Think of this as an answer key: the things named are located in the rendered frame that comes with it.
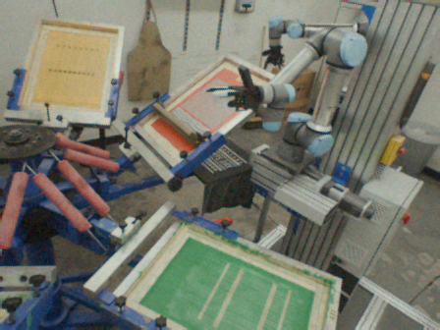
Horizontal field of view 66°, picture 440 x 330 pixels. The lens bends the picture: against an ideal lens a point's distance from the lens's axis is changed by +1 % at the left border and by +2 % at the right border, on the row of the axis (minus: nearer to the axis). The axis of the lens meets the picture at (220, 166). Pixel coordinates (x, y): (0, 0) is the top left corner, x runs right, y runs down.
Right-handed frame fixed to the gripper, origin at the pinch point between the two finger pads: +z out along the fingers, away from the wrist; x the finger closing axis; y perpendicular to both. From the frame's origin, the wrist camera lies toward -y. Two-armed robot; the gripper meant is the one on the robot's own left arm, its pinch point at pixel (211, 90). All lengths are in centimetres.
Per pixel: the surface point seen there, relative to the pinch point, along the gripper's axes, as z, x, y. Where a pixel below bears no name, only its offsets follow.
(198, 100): -27, 77, 25
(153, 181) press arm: 5, 63, 69
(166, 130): -5, 71, 40
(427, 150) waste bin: -338, 113, 108
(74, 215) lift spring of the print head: 50, 19, 55
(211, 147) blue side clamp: -18, 35, 38
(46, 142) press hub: 57, 42, 31
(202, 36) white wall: -118, 289, 6
